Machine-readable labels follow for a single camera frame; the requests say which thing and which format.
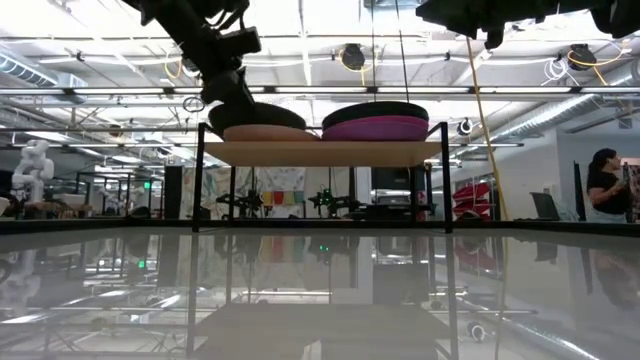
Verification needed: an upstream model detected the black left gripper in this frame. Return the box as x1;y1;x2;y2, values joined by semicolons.
199;66;262;127

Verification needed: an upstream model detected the peach pink plate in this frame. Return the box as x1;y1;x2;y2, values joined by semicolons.
222;124;322;143

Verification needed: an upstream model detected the dark green plate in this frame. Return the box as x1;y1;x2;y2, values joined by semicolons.
207;101;308;137
321;100;430;129

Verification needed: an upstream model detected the purple plate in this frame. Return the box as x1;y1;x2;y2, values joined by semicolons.
323;114;430;132
320;121;430;143

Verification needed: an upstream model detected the black tall cabinet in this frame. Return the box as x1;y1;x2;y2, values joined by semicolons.
163;164;185;220

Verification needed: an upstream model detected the black monitor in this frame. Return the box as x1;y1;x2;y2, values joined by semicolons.
370;166;417;192

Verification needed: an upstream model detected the red storage bin rack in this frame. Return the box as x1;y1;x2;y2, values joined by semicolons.
451;181;493;221

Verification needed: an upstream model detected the grey office chair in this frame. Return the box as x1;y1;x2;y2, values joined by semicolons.
529;191;562;222

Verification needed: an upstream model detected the white humanoid robot figure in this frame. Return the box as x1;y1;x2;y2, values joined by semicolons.
11;139;56;204

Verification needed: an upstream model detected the person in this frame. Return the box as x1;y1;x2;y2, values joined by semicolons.
585;147;634;224

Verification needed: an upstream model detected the hanging wire loop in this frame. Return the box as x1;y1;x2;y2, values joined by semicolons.
181;95;207;114

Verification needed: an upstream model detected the black hanging cable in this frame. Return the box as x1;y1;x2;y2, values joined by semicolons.
394;0;412;104

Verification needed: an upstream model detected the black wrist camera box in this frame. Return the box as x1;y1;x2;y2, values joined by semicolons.
216;26;263;58

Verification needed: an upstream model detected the wooden shelf black metal frame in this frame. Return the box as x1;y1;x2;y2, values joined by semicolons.
192;120;455;235

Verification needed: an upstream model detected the yellow hanging cable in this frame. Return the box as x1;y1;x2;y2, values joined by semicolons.
465;36;511;222

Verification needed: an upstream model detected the silver ventilation duct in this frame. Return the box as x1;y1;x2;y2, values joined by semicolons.
491;59;640;145

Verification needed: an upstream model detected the black upright post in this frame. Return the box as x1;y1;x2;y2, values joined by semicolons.
572;160;588;222

